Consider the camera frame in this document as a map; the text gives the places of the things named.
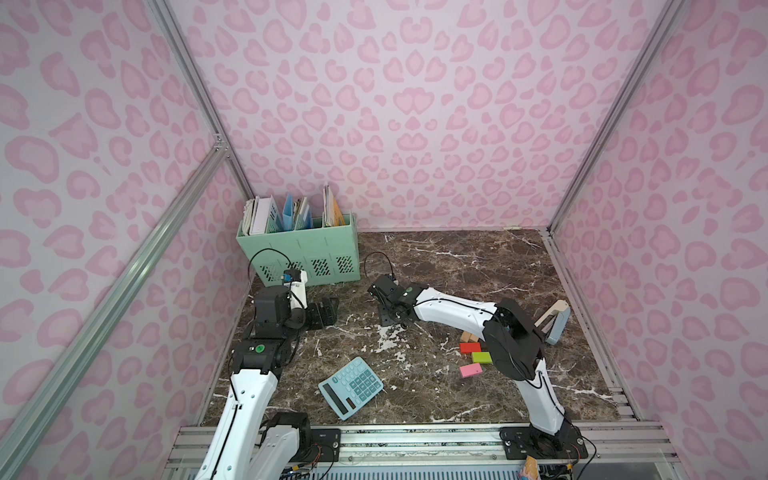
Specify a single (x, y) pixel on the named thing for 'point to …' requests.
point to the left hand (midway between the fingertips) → (323, 297)
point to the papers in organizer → (261, 214)
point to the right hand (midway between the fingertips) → (388, 314)
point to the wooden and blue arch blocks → (553, 321)
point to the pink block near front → (470, 370)
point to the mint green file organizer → (328, 253)
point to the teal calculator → (351, 387)
